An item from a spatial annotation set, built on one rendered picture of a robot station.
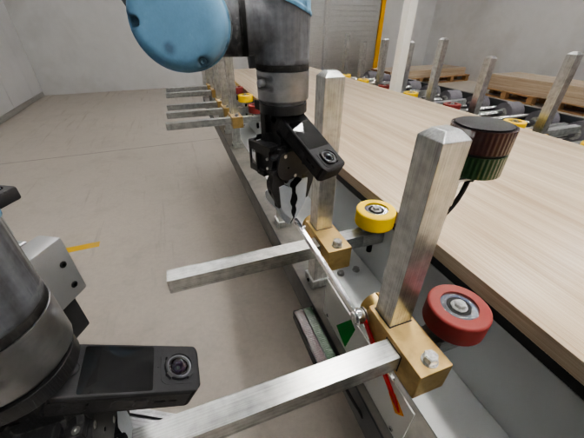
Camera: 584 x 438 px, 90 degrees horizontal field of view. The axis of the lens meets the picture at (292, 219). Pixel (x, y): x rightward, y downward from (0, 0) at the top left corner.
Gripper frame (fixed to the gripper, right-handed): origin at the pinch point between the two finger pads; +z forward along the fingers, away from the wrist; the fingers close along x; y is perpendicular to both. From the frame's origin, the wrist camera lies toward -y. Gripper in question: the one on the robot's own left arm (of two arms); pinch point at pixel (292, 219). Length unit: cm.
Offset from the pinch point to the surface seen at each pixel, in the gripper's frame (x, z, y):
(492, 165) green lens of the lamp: -3.2, -18.3, -26.4
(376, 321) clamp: 1.9, 6.1, -21.3
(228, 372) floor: 6, 93, 35
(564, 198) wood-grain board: -54, 2, -29
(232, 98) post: -42, -1, 94
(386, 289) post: 1.0, 0.3, -21.1
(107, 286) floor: 34, 93, 121
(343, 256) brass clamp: -6.7, 7.8, -7.5
